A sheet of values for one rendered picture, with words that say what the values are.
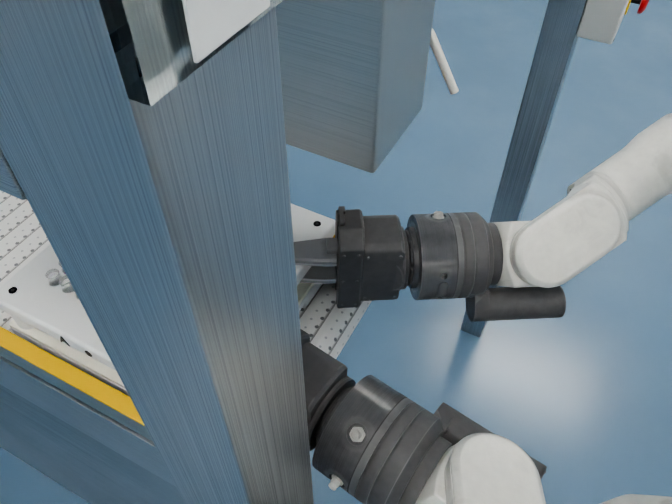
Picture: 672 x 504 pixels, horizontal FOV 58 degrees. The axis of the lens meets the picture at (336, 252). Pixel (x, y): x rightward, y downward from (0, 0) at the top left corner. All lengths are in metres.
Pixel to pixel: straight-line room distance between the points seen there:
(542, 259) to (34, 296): 0.48
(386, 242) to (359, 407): 0.17
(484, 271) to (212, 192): 0.45
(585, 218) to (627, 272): 1.48
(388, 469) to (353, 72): 0.29
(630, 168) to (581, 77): 2.25
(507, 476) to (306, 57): 0.33
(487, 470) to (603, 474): 1.24
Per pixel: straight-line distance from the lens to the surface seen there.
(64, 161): 0.17
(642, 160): 0.69
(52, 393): 0.71
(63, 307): 0.62
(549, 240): 0.61
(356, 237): 0.57
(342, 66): 0.46
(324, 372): 0.49
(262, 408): 0.28
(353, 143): 0.49
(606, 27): 1.16
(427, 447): 0.48
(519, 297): 0.64
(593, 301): 1.97
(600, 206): 0.63
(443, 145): 2.37
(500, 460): 0.47
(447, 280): 0.60
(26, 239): 0.83
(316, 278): 0.61
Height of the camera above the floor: 1.45
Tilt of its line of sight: 48 degrees down
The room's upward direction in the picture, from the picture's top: straight up
